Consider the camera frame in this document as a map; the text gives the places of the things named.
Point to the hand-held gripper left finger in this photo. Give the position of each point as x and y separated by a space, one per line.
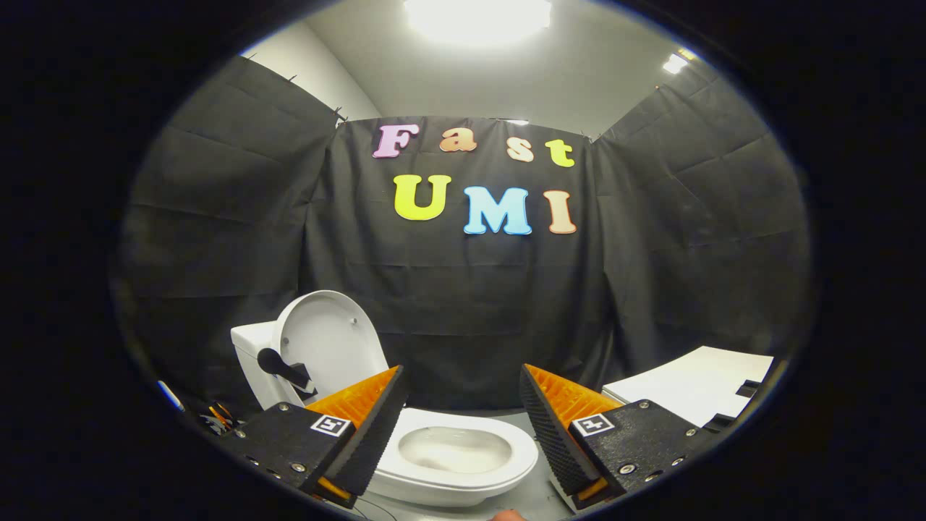
372 434

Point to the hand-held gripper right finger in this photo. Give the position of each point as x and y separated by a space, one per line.
550 434

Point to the white toilet lid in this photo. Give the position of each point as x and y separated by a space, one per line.
325 336

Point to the white toilet seat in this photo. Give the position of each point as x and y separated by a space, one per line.
525 449

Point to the white toilet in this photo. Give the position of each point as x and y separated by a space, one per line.
249 369

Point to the grey drawer cabinet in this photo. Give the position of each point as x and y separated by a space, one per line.
687 383

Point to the orange black tool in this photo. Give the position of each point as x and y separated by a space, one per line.
217 417

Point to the black backdrop cloth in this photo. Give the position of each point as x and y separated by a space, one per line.
463 304

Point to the small black block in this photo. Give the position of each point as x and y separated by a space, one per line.
722 420
751 388

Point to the small ceiling light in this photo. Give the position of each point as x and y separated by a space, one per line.
675 63

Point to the large ceiling light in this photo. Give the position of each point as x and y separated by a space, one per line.
477 20

